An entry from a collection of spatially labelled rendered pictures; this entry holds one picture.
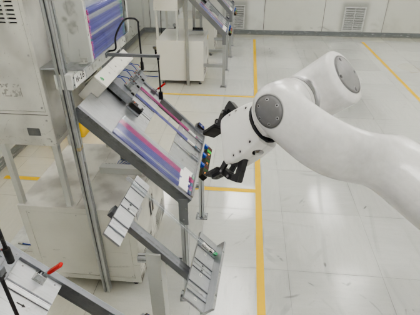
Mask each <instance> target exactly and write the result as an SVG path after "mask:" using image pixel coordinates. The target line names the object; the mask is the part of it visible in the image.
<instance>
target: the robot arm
mask: <svg viewBox="0 0 420 315"><path fill-rule="evenodd" d="M361 95H362V87H361V82H360V80H359V77H358V74H357V72H356V71H355V69H354V68H353V66H352V64H351V63H350V62H349V61H348V60H347V59H346V58H345V57H344V56H343V55H342V54H339V53H338V52H335V51H330V52H327V53H326V54H325V55H323V56H321V57H320V58H318V59H317V60H315V61H314V62H312V63H311V64H309V65H308V66H306V67H305V68H303V69H302V70H300V71H299V72H297V73H296V74H294V75H292V76H289V77H287V78H284V79H279V80H276V81H273V82H270V83H268V84H266V85H265V86H263V87H262V88H261V89H260V90H259V91H258V92H257V93H256V95H255V97H254V99H253V102H250V103H247V104H245V105H243V106H241V107H238V106H237V105H236V104H235V102H232V101H228V103H227V104H226V106H225V108H224V109H223V110H222V111H221V113H220V115H219V118H218V119H216V120H215V122H214V124H213V125H212V126H210V127H208V128H207V129H206V130H204V131H203V132H202V133H203V135H205V136H209V137H212V138H215V137H216V136H218V135H220V134H221V141H222V154H223V158H224V161H223V162H222V164H221V166H220V167H215V168H213V169H212V170H210V171H208V172H206V173H205V176H207V177H210V178H212V179H215V180H217V179H220V178H222V177H225V178H226V179H229V180H231V181H234V182H236V183H242V181H243V178H244V173H245V171H246V167H247V166H249V165H250V164H252V163H254V162H256V161H257V160H259V159H261V158H262V157H263V156H265V155H266V154H267V153H268V152H270V151H271V150H272V149H273V148H274V147H275V146H276V143H277V144H278V145H280V146H281V147H282V148H283V149H284V150H285V151H286V152H287V153H289V154H290V155H291V156H292V157H293V158H294V159H296V160H297V161H299V162H300V163H301V164H303V165H305V166H306V167H307V168H309V169H311V170H313V171H315V172H317V173H318V174H321V175H323V176H326V177H328V178H331V179H335V180H338V181H343V182H347V183H353V184H359V185H363V186H366V187H367V188H369V189H371V190H373V191H374V192H375V193H377V194H378V195H379V196H381V197H382V198H383V199H384V200H385V201H386V202H387V203H388V204H390V205H391V206H392V207H393V208H394V209H395V210H396V211H397V212H399V213H400V214H401V215H402V216H404V217H405V218H406V219H407V220H408V221H409V222H410V223H411V224H413V225H414V226H415V227H416V228H418V229H419V230H420V144H418V143H417V142H416V141H414V140H412V139H410V138H408V137H406V136H403V135H400V134H382V133H376V132H371V131H366V130H363V129H359V128H358V127H354V126H352V125H350V124H348V123H346V122H343V121H341V120H339V119H338V118H336V117H334V116H333V115H334V114H336V113H338V112H340V111H342V110H343V109H346V108H348V107H349V106H352V105H353V104H356V103H357V102H358V101H359V100H360V99H361ZM228 164H231V167H230V168H229V169H228V168H227V166H228ZM236 168H237V169H236ZM235 170H236V173H235V174H234V171H235Z"/></svg>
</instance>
